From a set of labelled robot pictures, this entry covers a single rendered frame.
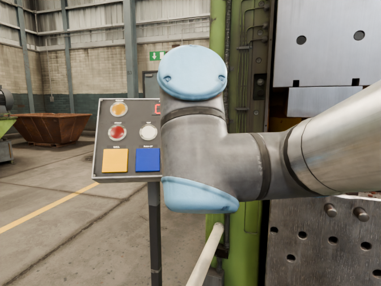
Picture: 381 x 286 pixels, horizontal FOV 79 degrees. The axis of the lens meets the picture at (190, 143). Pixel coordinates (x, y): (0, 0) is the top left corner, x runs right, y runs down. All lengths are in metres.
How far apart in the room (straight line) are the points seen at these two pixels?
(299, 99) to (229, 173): 0.59
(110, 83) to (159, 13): 2.65
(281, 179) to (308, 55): 0.59
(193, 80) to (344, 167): 0.18
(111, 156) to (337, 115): 0.64
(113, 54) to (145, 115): 7.51
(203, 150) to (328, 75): 0.63
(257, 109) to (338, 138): 0.76
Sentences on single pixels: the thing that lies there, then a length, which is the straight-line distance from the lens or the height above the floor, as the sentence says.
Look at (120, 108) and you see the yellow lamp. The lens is 0.82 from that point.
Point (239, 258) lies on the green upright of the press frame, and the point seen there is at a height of 0.49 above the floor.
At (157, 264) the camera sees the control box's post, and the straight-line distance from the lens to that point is 1.04.
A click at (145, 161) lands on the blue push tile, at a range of 0.73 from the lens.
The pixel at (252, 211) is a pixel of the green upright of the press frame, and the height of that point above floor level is 0.72.
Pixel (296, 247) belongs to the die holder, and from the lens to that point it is 0.90.
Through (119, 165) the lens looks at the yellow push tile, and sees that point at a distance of 0.74.
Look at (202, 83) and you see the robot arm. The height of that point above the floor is 1.21.
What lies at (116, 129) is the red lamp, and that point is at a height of 1.10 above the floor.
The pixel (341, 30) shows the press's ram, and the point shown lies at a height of 1.39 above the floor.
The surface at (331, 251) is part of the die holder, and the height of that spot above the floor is 0.73.
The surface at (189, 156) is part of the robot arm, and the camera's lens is 0.26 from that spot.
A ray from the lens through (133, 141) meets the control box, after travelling 0.77.
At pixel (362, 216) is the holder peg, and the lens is 0.82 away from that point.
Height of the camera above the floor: 1.19
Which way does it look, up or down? 10 degrees down
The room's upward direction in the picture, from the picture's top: straight up
